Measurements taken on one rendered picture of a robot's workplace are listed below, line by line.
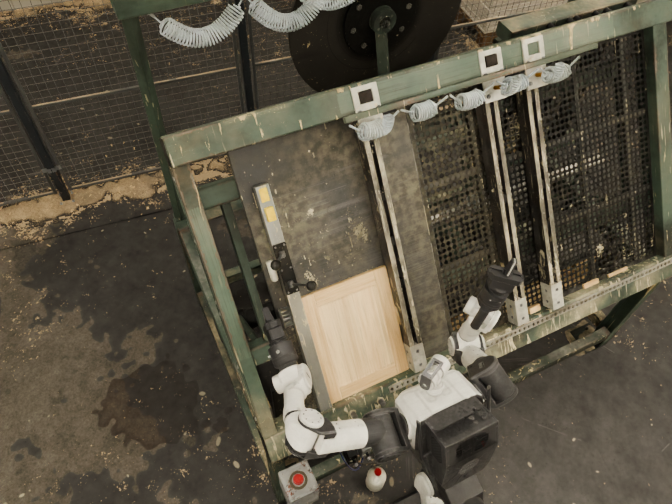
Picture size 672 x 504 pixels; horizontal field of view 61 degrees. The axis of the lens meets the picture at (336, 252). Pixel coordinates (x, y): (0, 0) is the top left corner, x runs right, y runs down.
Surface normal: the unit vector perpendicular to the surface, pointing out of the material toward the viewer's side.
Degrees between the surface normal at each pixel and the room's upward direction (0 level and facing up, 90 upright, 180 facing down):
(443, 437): 23
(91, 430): 0
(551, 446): 0
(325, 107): 53
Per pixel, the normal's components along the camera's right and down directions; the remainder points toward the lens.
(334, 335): 0.37, 0.22
